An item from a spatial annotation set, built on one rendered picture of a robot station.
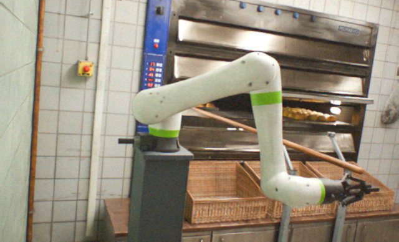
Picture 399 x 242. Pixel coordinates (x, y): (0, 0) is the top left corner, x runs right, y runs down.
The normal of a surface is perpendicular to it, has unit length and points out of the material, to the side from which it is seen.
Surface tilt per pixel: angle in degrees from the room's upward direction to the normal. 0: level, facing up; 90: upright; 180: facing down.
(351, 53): 70
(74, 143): 90
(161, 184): 90
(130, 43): 90
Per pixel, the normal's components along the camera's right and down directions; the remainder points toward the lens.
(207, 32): 0.37, -0.21
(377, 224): 0.36, 0.19
